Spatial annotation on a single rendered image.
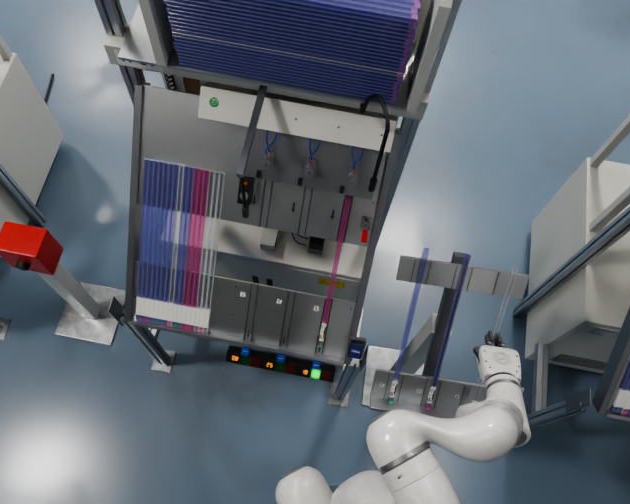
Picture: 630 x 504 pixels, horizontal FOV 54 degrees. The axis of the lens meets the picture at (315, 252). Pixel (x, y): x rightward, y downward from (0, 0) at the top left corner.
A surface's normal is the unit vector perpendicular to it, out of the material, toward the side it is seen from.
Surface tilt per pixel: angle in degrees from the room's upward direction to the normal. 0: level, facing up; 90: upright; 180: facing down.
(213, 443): 0
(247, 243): 0
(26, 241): 0
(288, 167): 46
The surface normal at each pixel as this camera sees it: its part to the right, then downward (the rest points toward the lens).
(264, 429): 0.04, -0.38
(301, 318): -0.10, 0.38
